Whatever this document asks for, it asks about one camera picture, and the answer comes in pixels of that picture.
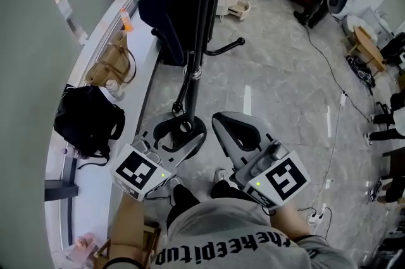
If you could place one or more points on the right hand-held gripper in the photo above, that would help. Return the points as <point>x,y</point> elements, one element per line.
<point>284,182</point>

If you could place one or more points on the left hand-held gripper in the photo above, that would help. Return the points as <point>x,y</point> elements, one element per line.
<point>136,169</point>

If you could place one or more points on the black coat rack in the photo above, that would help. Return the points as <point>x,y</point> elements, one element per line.
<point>193,93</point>

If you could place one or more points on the person's right forearm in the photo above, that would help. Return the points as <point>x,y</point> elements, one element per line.
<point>288,220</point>

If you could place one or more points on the person's left forearm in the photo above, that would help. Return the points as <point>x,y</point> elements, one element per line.
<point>129,223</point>

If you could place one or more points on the person's right shoe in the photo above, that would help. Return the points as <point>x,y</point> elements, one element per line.
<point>220,175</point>

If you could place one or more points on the person's shoe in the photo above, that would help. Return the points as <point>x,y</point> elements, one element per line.
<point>220,175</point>
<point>175,181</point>

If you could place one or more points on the person's left shoe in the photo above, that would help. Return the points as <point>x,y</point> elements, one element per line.
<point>175,181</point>

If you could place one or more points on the person's right leg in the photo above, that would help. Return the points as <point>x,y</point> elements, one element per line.
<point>224,190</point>

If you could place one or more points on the person's leg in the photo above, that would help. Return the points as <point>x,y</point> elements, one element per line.
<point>224,190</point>
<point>183,198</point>

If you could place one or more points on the person's left leg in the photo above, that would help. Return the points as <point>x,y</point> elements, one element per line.
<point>183,198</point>

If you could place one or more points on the clear plastic bottle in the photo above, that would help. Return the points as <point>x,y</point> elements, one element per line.
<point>114,90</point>

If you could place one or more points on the person's grey printed shirt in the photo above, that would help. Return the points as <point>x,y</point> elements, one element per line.
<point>221,220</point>

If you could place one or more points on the black backpack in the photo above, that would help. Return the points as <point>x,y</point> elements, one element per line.
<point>85,122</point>

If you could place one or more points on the white window ledge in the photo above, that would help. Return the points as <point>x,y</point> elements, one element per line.
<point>95,185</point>

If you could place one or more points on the beige tote bag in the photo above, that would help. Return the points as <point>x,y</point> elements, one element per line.
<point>110,62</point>

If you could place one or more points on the small pink capped bottle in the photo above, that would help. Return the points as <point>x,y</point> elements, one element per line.
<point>72,153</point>

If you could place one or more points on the wooden chair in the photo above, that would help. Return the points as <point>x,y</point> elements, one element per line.
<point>152,236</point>

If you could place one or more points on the white power strip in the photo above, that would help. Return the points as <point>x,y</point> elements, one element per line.
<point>314,217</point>

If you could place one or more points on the orange bottle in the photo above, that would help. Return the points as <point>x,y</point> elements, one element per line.
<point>127,22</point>

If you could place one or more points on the black patterned bag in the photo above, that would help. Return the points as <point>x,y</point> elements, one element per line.
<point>360,70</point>

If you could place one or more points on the pink bag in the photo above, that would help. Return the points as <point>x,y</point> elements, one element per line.
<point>83,242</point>

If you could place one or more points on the small wooden table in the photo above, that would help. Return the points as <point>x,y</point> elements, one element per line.
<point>368,46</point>

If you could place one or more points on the white fluffy cushion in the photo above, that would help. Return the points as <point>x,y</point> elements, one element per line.
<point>351,22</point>

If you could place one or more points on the dark wooden table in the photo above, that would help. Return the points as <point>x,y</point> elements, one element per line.
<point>397,163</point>

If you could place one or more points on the black chair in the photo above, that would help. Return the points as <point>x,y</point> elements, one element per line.
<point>394,47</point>

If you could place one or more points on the white low cabinet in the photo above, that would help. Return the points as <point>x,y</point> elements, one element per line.
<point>376,19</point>

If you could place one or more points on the black equipment pile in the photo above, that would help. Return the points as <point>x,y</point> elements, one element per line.
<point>390,250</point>

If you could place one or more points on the black window frame bar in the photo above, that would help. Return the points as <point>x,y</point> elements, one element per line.
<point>61,190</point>

